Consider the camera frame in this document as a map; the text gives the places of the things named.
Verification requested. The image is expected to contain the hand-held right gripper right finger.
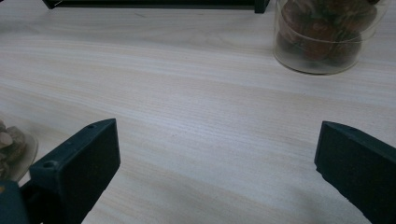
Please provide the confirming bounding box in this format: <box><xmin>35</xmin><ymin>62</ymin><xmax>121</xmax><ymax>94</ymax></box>
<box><xmin>314</xmin><ymin>120</ymin><xmax>396</xmax><ymax>224</ymax></box>

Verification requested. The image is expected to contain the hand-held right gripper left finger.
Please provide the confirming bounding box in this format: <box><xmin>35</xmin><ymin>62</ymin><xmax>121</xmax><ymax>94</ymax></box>
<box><xmin>20</xmin><ymin>118</ymin><xmax>121</xmax><ymax>224</ymax></box>

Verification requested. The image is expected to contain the glass jar of dried mushrooms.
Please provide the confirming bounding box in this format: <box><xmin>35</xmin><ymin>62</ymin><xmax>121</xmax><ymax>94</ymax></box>
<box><xmin>0</xmin><ymin>119</ymin><xmax>39</xmax><ymax>183</ymax></box>

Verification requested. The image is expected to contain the glass jar of red fruit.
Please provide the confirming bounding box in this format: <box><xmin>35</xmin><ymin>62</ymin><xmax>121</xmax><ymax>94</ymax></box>
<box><xmin>272</xmin><ymin>0</ymin><xmax>390</xmax><ymax>76</ymax></box>

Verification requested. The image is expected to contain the black metal shelf rack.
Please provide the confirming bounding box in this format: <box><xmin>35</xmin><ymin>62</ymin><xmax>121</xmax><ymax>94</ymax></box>
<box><xmin>41</xmin><ymin>0</ymin><xmax>271</xmax><ymax>14</ymax></box>

